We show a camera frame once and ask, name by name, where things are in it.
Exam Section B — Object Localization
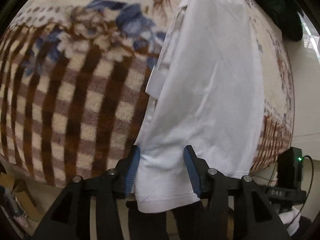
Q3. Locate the floral checked fleece blanket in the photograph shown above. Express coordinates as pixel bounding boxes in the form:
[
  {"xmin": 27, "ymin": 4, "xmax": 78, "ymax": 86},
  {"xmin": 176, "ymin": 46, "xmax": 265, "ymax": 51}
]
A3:
[{"xmin": 1, "ymin": 0, "xmax": 294, "ymax": 187}]

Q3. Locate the dark teal garment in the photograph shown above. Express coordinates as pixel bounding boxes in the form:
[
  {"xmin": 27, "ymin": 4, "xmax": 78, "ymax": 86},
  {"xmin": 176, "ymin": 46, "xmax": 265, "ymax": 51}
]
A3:
[{"xmin": 255, "ymin": 0, "xmax": 303, "ymax": 41}]

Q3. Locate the black cable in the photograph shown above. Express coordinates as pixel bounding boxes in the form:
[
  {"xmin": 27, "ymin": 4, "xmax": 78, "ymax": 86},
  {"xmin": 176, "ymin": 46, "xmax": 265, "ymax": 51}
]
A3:
[{"xmin": 251, "ymin": 154, "xmax": 315, "ymax": 228}]

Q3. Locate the white t-shirt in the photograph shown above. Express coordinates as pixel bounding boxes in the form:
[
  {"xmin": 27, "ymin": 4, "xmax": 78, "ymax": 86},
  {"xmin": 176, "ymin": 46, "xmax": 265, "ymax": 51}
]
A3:
[{"xmin": 135, "ymin": 0, "xmax": 264, "ymax": 213}]

